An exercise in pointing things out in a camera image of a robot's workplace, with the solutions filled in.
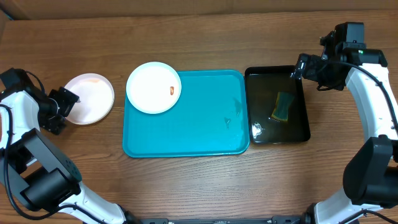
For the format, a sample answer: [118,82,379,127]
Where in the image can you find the white plate with ketchup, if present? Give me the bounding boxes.
[63,73,115,125]

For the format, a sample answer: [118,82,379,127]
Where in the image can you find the green yellow sponge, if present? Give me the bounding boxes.
[271,92,295,122]

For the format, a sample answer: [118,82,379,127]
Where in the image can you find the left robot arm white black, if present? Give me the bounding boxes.
[1,85,136,223]

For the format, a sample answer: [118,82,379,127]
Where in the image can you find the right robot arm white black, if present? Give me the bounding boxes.
[292,47,397,223]

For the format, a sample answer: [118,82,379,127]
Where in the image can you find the black water tray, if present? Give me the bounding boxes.
[244,65,311,144]

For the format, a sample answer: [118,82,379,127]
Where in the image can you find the teal plastic tray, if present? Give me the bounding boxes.
[122,70,250,158]

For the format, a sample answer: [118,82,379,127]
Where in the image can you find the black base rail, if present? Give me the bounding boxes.
[140,215,312,224]

